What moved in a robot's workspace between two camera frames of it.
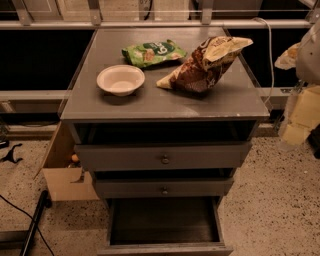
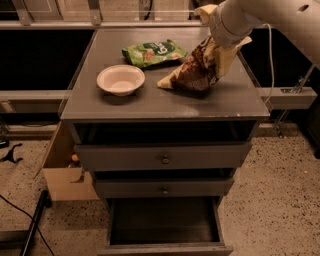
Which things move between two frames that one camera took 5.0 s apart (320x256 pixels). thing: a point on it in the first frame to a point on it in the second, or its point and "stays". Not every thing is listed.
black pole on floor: [45, 203] stays
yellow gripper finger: [287, 60] to [205, 11]
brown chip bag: [208, 64] stays
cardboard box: [66, 182] stays
